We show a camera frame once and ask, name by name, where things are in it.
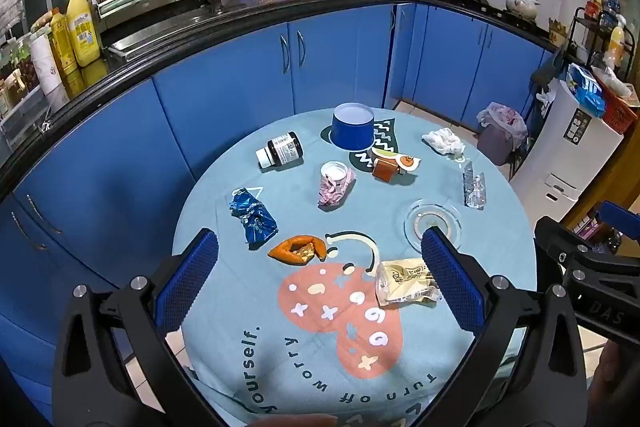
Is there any orange drink bottle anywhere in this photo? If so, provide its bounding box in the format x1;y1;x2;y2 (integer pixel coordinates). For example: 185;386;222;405
607;24;628;58

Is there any dark brown pill bottle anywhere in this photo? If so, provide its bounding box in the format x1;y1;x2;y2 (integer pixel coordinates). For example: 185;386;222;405
255;132;304;169

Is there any large yellow detergent bottle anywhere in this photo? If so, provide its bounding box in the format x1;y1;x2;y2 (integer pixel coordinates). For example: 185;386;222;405
65;0;101;68

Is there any slim yellow bottle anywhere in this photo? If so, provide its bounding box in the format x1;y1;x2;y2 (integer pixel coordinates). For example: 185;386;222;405
49;7;76;75

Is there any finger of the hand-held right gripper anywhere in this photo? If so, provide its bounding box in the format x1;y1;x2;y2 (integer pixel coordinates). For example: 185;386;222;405
533;215;640;280
597;200;640;235

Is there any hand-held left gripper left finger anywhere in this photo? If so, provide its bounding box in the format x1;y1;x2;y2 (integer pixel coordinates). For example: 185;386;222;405
51;228;226;427

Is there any clear plastic blister pack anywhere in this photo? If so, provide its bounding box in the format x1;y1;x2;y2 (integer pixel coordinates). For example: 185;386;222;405
462;161;488;210

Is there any white tissue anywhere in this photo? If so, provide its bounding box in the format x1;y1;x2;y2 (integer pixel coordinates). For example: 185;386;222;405
421;127;467;158

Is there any clear plastic lid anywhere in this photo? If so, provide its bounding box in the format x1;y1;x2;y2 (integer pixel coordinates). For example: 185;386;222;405
404;199;463;253

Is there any red plastic basket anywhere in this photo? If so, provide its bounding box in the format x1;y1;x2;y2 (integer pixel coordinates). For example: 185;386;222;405
592;74;640;135

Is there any blue paper cup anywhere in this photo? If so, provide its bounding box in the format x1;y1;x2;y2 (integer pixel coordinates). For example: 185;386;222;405
330;103;377;152

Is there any orange snack wrapper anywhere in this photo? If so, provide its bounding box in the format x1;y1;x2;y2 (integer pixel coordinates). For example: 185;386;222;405
267;234;328;265

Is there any small brown carton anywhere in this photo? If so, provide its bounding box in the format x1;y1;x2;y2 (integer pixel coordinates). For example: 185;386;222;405
371;155;405;182

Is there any white ceramic pot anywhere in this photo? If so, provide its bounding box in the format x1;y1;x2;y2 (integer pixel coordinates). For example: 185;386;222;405
505;0;542;20

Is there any beige snack packet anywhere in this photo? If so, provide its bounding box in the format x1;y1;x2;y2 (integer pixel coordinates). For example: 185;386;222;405
375;258;442;308

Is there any stack of paper cups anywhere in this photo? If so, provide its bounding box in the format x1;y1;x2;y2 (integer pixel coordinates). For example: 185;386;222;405
30;32;68;98

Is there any grey bin with plastic bag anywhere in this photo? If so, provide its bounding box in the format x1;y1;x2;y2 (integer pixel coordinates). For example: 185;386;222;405
476;102;529;166

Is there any person's right hand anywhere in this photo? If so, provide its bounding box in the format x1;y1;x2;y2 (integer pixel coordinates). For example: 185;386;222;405
587;339;640;427

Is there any round table with blue cloth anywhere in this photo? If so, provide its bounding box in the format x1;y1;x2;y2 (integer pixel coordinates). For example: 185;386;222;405
171;108;538;427

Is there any crushed pink white cup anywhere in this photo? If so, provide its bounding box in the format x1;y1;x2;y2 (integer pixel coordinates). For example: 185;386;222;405
318;161;357;208

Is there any blue foil wrapper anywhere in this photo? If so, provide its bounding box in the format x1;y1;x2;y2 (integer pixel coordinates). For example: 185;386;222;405
229;187;279;250

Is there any blue plastic packet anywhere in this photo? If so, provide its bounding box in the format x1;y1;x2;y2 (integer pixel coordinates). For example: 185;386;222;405
566;63;608;118

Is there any black metal shelf rack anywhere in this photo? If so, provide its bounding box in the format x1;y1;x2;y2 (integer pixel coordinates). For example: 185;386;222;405
562;4;638;72

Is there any white tall storage unit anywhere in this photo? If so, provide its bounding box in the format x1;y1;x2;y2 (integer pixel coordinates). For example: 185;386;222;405
507;79;626;218

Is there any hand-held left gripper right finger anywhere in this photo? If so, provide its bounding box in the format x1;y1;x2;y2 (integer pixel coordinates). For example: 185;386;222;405
410;227;588;427

